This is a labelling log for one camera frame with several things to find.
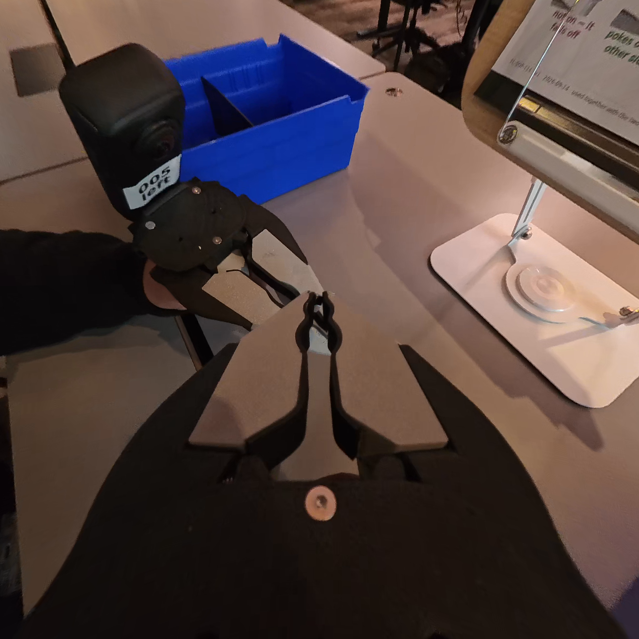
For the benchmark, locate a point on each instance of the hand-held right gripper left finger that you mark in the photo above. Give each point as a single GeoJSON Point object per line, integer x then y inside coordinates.
{"type": "Point", "coordinates": [249, 394]}

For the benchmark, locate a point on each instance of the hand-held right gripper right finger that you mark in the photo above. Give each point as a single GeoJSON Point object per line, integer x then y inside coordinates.
{"type": "Point", "coordinates": [384, 394]}

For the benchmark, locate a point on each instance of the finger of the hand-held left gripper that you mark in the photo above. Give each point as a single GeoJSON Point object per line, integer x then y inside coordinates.
{"type": "Point", "coordinates": [239, 294]}
{"type": "Point", "coordinates": [284, 264]}

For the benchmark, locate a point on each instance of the person's left forearm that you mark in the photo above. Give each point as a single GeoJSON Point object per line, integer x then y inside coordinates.
{"type": "Point", "coordinates": [60, 289]}

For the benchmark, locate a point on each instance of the person's left hand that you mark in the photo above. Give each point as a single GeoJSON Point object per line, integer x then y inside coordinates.
{"type": "Point", "coordinates": [157, 294]}

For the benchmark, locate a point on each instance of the blue plastic bin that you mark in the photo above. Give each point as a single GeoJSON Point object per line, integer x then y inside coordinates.
{"type": "Point", "coordinates": [299, 149]}

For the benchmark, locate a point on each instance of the white desk stand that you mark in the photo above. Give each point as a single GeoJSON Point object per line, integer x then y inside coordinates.
{"type": "Point", "coordinates": [479, 279]}

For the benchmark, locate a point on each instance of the grey desk hatch cover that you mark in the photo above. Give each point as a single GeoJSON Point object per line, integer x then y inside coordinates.
{"type": "Point", "coordinates": [35, 70]}

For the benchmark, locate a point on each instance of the group of black office chairs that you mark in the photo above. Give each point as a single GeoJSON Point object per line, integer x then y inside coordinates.
{"type": "Point", "coordinates": [399, 37]}

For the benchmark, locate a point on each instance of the wooden display board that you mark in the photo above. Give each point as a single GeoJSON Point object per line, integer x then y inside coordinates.
{"type": "Point", "coordinates": [479, 100]}

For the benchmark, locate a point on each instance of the printed instruction sheet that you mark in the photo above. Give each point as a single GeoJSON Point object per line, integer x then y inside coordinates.
{"type": "Point", "coordinates": [574, 65]}

